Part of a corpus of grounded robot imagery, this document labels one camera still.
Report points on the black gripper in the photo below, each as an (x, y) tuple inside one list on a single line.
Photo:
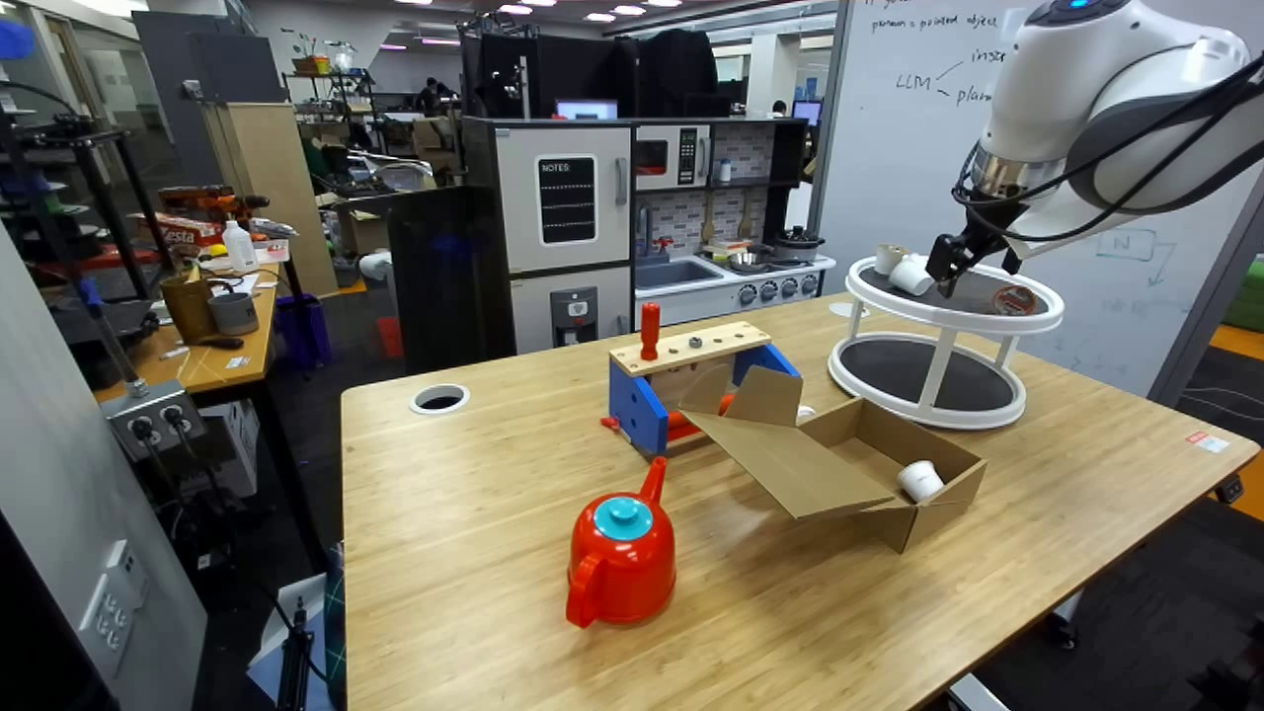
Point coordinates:
[(958, 253)]

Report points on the orange-lidded coffee pod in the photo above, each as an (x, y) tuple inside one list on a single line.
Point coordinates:
[(1016, 301)]

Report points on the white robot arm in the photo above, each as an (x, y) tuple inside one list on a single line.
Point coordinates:
[(1102, 110)]

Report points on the white two-tier turntable stand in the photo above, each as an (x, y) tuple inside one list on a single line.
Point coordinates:
[(941, 361)]

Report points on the brown cardboard box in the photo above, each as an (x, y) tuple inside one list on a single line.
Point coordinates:
[(844, 459)]

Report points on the toy kitchen playset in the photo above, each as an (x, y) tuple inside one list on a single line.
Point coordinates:
[(575, 245)]

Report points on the red white warning sticker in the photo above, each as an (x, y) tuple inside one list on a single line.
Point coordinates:
[(1212, 443)]

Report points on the white toy microwave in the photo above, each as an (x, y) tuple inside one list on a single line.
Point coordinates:
[(674, 154)]

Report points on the red toy peg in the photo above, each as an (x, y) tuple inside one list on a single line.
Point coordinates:
[(650, 329)]

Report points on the red toy teapot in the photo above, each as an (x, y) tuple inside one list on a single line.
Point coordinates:
[(620, 553)]

